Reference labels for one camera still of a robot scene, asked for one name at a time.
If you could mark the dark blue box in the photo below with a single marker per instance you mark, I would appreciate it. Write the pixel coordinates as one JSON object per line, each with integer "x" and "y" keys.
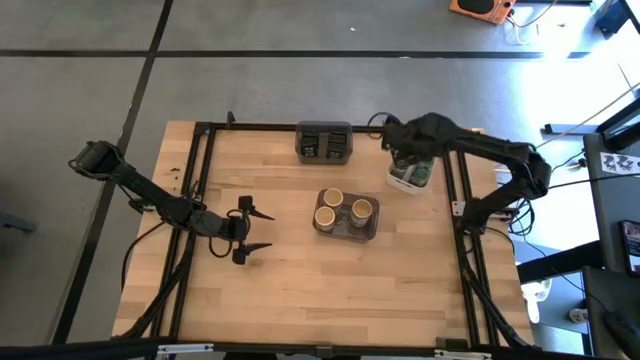
{"x": 611, "y": 15}

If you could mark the white plastic bin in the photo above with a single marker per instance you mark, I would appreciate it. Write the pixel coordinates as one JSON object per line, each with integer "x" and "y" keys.
{"x": 400, "y": 186}

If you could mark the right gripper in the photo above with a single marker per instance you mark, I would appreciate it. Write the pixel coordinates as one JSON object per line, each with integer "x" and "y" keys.
{"x": 412, "y": 137}

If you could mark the black table beam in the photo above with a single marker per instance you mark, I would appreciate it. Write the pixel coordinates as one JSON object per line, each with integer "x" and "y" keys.
{"x": 560, "y": 260}

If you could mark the orange box with black disc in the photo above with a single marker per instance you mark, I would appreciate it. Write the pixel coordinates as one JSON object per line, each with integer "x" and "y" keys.
{"x": 495, "y": 15}

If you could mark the white plastic object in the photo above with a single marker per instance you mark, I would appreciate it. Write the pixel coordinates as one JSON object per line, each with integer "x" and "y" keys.
{"x": 534, "y": 300}

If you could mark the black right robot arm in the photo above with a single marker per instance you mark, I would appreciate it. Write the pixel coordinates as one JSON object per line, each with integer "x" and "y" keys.
{"x": 495, "y": 145}

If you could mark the dark grey desk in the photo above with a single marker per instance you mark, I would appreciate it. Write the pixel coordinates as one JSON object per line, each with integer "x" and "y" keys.
{"x": 610, "y": 225}
{"x": 600, "y": 290}

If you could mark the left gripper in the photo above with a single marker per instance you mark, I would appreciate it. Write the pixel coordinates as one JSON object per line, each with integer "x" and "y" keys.
{"x": 225, "y": 229}

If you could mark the white sheet with black figures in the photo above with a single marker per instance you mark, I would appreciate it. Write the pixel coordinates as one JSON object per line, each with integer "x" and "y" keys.
{"x": 620, "y": 163}

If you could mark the black aluminium table frame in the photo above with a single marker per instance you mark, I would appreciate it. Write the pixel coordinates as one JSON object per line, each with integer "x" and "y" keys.
{"x": 260, "y": 125}

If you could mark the grey floor object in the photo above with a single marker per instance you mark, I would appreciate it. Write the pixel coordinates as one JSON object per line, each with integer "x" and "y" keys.
{"x": 15, "y": 222}

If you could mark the smoky grey plastic bin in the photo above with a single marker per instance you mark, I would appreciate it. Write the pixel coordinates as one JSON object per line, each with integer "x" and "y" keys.
{"x": 324, "y": 150}
{"x": 345, "y": 232}

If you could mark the silver bracket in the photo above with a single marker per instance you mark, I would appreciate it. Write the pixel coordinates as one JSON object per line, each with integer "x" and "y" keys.
{"x": 185, "y": 348}
{"x": 480, "y": 355}

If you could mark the white power adapter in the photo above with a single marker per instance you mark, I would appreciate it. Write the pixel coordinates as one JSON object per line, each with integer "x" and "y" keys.
{"x": 579, "y": 315}

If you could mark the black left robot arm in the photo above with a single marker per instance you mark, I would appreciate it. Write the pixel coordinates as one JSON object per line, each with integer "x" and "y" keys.
{"x": 145, "y": 190}

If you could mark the black tablet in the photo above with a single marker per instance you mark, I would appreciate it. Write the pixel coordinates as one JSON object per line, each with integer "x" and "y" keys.
{"x": 632, "y": 247}

